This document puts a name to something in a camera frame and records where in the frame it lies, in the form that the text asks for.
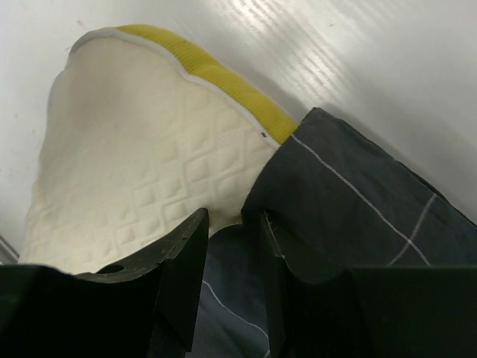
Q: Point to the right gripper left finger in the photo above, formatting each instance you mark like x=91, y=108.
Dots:
x=144, y=305

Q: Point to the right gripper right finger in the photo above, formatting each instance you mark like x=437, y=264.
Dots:
x=316, y=308

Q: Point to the dark grey plaid pillowcase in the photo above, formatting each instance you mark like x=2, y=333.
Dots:
x=344, y=198

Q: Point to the cream yellow pillow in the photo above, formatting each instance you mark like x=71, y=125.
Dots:
x=143, y=128

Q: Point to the aluminium rail right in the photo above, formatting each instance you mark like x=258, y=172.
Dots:
x=8, y=255

